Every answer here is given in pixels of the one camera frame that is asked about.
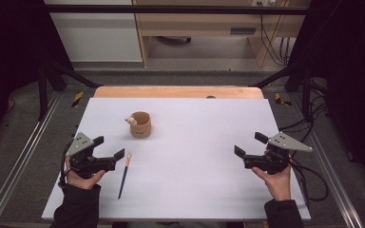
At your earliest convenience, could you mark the person's left hand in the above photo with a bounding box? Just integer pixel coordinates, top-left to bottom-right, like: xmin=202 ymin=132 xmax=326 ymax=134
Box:
xmin=64 ymin=156 xmax=106 ymax=191

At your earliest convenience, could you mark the person's right hand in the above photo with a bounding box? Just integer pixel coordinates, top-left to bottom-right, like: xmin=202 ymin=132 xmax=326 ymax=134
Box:
xmin=251 ymin=149 xmax=293 ymax=202

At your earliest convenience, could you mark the wooden desk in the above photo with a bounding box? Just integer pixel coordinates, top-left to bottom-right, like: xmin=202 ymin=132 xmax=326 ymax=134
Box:
xmin=132 ymin=0 xmax=312 ymax=68

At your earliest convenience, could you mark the black metal frame bar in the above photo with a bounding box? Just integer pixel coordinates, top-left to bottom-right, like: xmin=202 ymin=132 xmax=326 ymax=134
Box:
xmin=43 ymin=4 xmax=313 ymax=16

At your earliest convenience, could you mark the black metal stand brace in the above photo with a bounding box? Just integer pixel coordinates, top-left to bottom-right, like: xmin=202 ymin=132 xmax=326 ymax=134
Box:
xmin=249 ymin=61 xmax=314 ymax=124
xmin=37 ymin=58 xmax=102 ymax=122

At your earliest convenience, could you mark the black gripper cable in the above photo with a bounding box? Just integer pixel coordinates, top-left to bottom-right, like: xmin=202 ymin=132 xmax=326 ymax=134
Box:
xmin=288 ymin=156 xmax=330 ymax=202
xmin=57 ymin=142 xmax=76 ymax=188

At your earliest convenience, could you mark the tan pen holder cup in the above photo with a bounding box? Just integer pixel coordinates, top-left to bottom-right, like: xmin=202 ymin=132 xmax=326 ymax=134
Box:
xmin=125 ymin=110 xmax=153 ymax=140

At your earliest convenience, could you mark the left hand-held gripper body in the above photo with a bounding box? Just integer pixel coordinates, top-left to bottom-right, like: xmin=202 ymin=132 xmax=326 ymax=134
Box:
xmin=66 ymin=131 xmax=108 ymax=181

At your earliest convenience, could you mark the white cabinet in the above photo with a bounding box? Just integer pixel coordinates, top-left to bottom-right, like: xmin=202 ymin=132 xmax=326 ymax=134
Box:
xmin=43 ymin=0 xmax=144 ymax=64

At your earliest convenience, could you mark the black curtain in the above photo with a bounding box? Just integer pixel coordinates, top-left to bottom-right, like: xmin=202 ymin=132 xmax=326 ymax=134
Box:
xmin=0 ymin=0 xmax=74 ymax=153
xmin=286 ymin=0 xmax=365 ymax=194

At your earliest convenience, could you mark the white table sheet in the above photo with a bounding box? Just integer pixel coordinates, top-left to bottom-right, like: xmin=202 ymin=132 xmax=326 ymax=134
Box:
xmin=41 ymin=97 xmax=312 ymax=221

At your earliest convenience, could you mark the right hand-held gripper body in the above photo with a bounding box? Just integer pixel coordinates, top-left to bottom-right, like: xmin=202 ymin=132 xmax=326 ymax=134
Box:
xmin=242 ymin=131 xmax=314 ymax=176

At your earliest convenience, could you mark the wooden table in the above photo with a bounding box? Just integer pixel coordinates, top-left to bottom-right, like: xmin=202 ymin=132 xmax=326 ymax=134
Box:
xmin=93 ymin=85 xmax=265 ymax=100

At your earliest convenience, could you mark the aluminium floor rail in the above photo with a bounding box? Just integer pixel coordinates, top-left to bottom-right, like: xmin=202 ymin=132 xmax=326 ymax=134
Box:
xmin=0 ymin=90 xmax=63 ymax=228
xmin=289 ymin=93 xmax=365 ymax=228

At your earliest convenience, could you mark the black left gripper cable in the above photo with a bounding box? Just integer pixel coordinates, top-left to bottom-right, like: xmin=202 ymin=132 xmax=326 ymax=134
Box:
xmin=57 ymin=142 xmax=76 ymax=188

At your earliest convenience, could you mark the bundle of hanging black cables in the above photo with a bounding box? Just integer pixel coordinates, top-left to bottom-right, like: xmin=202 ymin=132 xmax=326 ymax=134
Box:
xmin=257 ymin=1 xmax=292 ymax=68

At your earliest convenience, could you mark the dark pencil with orange end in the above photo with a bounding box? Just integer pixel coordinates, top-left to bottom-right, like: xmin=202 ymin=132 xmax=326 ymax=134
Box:
xmin=117 ymin=152 xmax=133 ymax=200

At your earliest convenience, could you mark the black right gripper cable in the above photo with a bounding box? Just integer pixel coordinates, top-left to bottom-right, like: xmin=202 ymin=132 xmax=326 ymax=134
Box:
xmin=288 ymin=156 xmax=330 ymax=202

